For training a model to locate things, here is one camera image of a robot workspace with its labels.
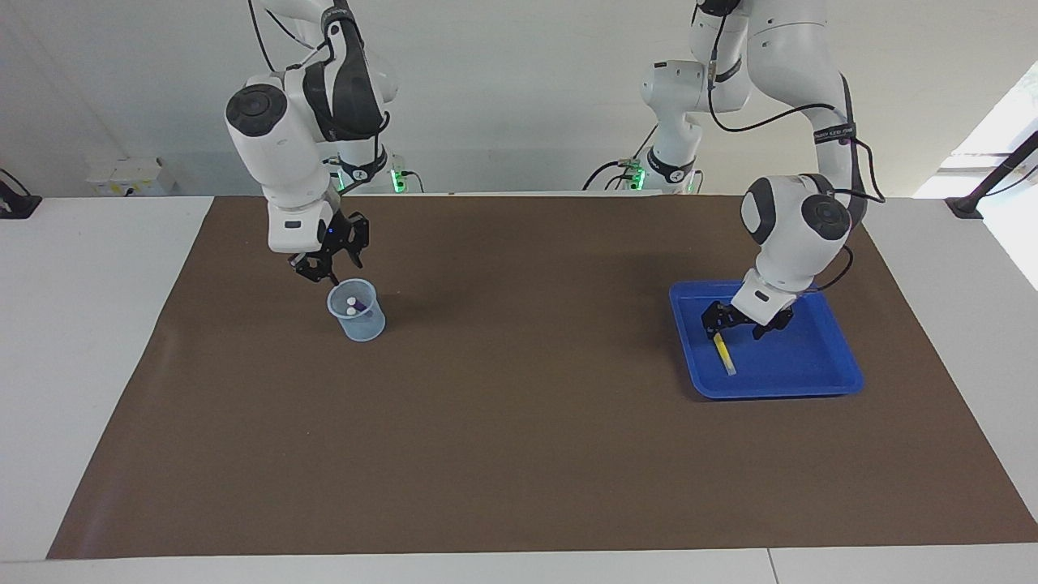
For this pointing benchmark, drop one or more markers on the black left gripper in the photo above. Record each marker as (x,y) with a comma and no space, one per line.
(734,316)

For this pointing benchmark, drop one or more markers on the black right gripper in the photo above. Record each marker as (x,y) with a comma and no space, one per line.
(340,235)

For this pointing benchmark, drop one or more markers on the yellow pen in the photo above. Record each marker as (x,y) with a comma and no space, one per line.
(727,357)

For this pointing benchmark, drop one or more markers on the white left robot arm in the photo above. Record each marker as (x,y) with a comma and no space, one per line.
(795,235)

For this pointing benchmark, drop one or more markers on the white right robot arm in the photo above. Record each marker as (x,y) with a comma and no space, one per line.
(276,162)

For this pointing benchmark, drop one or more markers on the blue plastic tray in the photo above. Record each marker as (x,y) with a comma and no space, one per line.
(803,365)

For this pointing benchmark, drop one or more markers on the translucent plastic cup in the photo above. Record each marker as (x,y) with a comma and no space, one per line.
(357,326)

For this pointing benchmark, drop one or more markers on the white power strip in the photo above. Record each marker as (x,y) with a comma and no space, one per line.
(130,174)

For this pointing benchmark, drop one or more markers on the black clamp stand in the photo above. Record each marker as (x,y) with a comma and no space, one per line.
(16,204)
(965,207)

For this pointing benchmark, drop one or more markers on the brown table mat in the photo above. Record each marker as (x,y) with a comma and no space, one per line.
(519,446)

